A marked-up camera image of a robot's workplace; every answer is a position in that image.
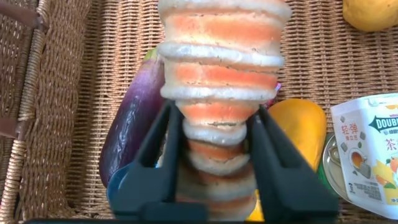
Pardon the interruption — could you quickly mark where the purple toy eggplant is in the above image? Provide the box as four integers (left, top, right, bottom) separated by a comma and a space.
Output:
98, 48, 167, 189

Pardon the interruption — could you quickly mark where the red snack packet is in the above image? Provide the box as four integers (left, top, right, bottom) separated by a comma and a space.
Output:
266, 81, 283, 109

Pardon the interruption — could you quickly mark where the yellow toy pear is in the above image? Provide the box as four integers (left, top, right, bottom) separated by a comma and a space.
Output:
342, 0, 398, 33

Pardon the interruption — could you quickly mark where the white chewing gum pouch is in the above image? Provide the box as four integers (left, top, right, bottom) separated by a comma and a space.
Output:
330, 92, 398, 220

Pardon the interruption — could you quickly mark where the striped spiral bread roll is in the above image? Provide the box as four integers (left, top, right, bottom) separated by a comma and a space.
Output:
157, 0, 292, 222

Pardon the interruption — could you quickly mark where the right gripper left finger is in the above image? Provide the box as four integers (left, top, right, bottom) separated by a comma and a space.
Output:
108, 99, 209, 222

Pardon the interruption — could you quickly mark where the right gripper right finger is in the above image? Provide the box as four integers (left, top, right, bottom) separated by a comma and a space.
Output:
248, 105, 340, 222

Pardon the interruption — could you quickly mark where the green tin can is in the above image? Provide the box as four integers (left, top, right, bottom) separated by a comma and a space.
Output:
318, 133, 352, 203

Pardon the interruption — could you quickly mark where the wicker basket holding food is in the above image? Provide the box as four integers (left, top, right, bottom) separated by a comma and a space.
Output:
0, 0, 398, 224

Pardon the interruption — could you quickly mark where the yellow toy mango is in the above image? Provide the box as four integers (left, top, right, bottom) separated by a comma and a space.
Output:
247, 98, 328, 222

